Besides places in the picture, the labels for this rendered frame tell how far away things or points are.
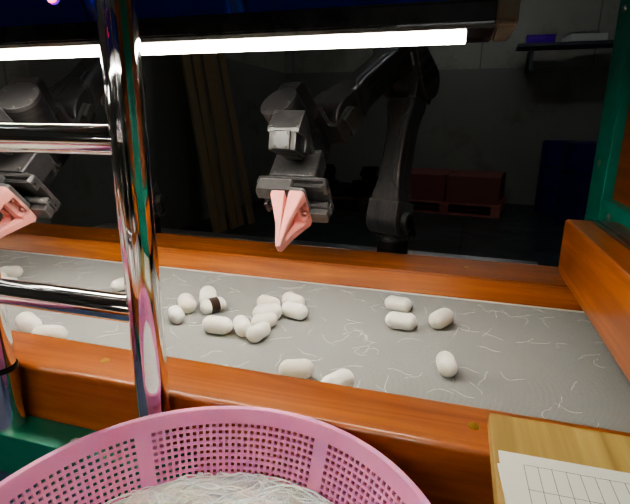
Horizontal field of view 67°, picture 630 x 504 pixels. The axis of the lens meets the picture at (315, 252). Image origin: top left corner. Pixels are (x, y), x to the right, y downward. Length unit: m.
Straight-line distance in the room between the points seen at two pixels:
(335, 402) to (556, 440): 0.15
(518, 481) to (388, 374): 0.19
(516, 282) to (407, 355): 0.25
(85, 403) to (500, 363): 0.39
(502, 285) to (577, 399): 0.25
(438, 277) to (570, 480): 0.42
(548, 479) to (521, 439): 0.04
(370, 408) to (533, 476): 0.12
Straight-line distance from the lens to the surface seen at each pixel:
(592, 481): 0.33
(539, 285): 0.70
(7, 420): 0.50
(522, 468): 0.33
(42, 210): 0.77
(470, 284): 0.69
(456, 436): 0.36
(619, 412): 0.49
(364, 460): 0.33
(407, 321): 0.55
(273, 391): 0.39
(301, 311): 0.57
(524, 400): 0.47
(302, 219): 0.66
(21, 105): 0.77
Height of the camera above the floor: 0.97
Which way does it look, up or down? 15 degrees down
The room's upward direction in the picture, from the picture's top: 1 degrees clockwise
